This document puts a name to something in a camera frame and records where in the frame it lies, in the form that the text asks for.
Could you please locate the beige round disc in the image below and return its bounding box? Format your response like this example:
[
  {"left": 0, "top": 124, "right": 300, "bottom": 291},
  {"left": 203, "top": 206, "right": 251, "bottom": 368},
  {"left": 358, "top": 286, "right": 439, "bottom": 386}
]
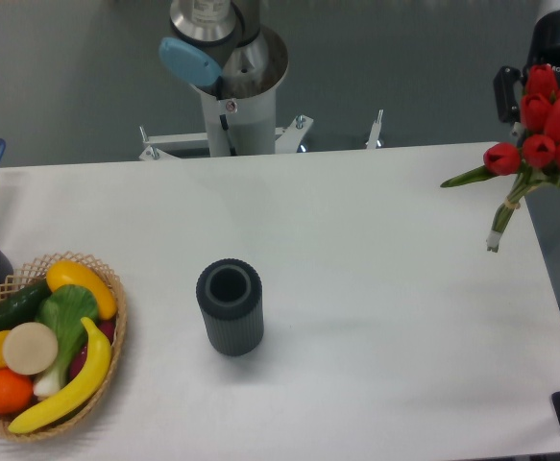
[{"left": 2, "top": 322, "right": 59, "bottom": 376}]

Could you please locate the green bok choy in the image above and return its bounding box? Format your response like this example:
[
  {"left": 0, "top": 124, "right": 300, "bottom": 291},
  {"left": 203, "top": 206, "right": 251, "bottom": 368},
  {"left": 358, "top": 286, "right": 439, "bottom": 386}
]
[{"left": 34, "top": 284, "right": 99, "bottom": 400}]

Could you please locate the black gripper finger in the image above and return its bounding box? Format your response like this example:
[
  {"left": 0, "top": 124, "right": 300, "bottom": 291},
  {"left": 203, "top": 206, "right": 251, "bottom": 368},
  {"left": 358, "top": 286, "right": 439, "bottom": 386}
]
[{"left": 493, "top": 66, "right": 523, "bottom": 123}]

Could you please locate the yellow banana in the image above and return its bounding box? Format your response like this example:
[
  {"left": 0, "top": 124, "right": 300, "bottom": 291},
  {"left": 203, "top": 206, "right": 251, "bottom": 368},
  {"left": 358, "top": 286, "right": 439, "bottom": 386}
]
[{"left": 8, "top": 317, "right": 111, "bottom": 435}]

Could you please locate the dark red vegetable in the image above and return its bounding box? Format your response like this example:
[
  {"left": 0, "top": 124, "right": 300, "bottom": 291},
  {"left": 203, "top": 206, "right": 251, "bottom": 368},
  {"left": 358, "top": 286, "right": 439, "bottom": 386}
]
[{"left": 68, "top": 320, "right": 115, "bottom": 380}]

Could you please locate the white metal mounting frame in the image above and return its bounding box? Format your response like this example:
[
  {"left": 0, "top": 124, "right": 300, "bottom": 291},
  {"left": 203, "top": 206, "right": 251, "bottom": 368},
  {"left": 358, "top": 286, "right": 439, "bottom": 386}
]
[{"left": 137, "top": 109, "right": 384, "bottom": 161}]

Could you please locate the orange fruit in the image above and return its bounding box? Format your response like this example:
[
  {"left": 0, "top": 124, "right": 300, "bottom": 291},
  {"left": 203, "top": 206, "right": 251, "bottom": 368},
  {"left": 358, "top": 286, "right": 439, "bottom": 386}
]
[{"left": 0, "top": 368, "right": 33, "bottom": 415}]

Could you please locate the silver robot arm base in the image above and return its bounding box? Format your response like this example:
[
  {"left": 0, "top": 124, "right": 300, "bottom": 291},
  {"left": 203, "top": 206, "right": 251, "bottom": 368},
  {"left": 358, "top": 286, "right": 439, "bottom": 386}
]
[{"left": 158, "top": 1, "right": 288, "bottom": 157}]

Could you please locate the dark grey ribbed vase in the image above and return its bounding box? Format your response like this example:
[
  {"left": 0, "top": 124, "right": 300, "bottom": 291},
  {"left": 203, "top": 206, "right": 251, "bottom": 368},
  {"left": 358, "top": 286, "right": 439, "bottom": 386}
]
[{"left": 196, "top": 258, "right": 264, "bottom": 356}]

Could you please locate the woven wicker basket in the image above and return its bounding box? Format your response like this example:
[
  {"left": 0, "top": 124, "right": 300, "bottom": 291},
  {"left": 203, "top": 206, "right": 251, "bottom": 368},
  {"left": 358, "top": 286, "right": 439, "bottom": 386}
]
[{"left": 0, "top": 252, "right": 127, "bottom": 443}]

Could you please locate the red tulip bouquet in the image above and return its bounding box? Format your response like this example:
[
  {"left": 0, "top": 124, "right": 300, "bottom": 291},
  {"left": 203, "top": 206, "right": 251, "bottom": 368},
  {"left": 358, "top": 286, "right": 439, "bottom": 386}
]
[{"left": 441, "top": 64, "right": 560, "bottom": 253}]

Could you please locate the dark green cucumber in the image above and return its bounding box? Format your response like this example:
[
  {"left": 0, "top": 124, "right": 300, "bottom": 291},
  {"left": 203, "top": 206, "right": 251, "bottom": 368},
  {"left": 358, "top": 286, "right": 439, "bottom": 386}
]
[{"left": 0, "top": 279, "right": 51, "bottom": 331}]

